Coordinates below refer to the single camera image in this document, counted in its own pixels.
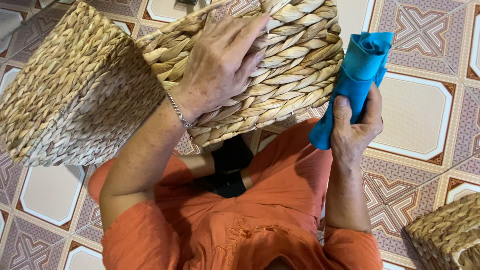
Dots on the person's left hand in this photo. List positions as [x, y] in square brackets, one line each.
[213, 71]

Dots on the person's right hand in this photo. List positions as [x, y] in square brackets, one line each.
[352, 140]

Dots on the blue cloth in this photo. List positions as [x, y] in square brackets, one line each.
[356, 75]

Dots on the woven straw basket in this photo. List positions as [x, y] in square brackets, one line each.
[448, 232]
[75, 90]
[296, 71]

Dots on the black garment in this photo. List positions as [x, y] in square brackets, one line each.
[230, 161]

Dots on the orange embroidered garment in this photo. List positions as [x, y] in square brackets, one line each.
[262, 228]

